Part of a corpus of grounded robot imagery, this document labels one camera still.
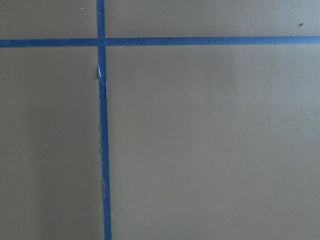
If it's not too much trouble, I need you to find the brown paper table cover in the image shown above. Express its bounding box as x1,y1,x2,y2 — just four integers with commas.
0,0,320,240

